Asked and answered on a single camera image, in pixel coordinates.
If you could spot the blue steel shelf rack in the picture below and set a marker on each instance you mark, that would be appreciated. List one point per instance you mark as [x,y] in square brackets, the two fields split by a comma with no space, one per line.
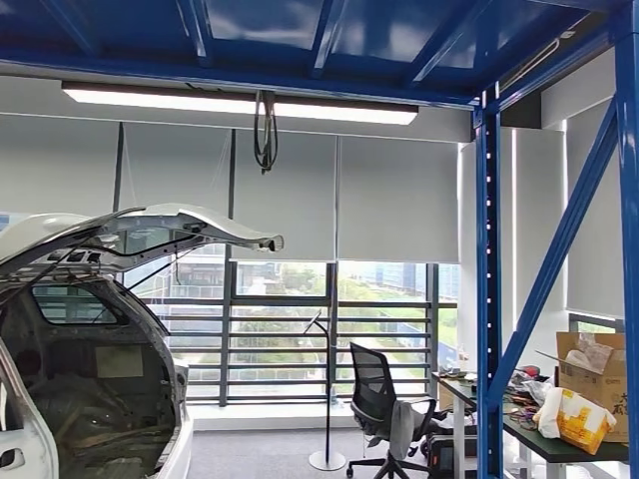
[489,264]

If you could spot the grey roller blind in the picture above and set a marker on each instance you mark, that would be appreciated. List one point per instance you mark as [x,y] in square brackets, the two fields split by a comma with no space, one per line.
[174,172]
[60,165]
[594,278]
[289,198]
[399,198]

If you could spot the grey window railing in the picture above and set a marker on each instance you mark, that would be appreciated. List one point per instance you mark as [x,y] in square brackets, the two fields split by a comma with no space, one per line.
[279,324]

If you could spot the black floor stand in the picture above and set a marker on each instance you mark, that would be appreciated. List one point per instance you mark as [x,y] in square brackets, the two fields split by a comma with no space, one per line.
[328,396]

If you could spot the black mesh office chair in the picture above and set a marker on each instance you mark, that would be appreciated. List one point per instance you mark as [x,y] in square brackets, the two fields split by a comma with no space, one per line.
[369,383]

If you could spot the white car body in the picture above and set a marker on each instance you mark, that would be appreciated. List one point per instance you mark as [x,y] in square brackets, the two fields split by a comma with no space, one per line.
[199,218]

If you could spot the grey cloth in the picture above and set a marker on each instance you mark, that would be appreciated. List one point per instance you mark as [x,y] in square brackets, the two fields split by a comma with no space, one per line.
[402,430]

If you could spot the long ceiling light bar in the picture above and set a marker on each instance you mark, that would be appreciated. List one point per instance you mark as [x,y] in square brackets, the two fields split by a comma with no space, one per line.
[149,99]

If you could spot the black equipment case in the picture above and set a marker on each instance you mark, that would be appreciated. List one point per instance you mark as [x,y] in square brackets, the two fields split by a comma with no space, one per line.
[449,456]

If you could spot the dark top desk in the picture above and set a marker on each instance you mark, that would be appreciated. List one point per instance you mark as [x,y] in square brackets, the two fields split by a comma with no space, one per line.
[549,448]

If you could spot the white yellow plastic bag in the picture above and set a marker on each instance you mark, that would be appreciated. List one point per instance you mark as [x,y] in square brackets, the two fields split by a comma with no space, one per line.
[578,423]

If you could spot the open cardboard box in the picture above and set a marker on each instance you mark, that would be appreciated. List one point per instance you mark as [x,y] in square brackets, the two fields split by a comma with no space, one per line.
[599,396]

